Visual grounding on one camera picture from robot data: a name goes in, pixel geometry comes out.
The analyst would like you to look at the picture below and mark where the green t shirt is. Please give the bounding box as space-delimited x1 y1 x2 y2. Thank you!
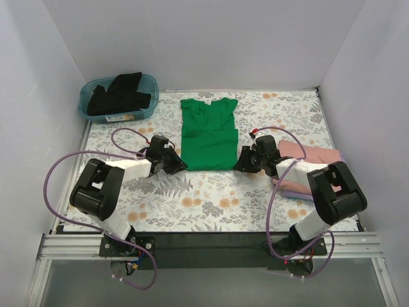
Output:
181 98 238 171

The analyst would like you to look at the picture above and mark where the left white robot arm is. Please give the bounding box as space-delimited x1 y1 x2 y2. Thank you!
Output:
70 136 187 240

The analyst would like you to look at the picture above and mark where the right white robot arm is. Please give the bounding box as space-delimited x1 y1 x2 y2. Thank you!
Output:
234 132 367 251

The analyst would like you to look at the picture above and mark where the folded pink t shirt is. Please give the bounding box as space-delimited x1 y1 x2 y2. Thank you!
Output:
272 139 346 196

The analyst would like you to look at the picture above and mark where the floral table mat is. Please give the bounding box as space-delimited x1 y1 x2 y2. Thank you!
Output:
82 91 332 232

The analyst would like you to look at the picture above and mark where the folded lilac t shirt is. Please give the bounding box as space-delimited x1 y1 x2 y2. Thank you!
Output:
279 152 345 200

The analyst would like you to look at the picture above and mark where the black t shirt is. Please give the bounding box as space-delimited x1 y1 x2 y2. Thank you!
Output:
87 72 151 116

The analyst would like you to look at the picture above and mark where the teal plastic bin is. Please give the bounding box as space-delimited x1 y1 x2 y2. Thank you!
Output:
78 74 159 124

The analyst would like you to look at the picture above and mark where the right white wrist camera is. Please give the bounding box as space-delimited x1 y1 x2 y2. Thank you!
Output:
249 129 259 150

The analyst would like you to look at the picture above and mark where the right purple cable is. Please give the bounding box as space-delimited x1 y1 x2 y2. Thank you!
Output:
249 125 336 279

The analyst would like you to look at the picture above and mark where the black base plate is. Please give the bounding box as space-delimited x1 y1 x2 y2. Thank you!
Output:
98 232 327 275

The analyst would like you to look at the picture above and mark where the aluminium frame rail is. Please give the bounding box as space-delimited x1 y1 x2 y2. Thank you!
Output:
27 232 397 306

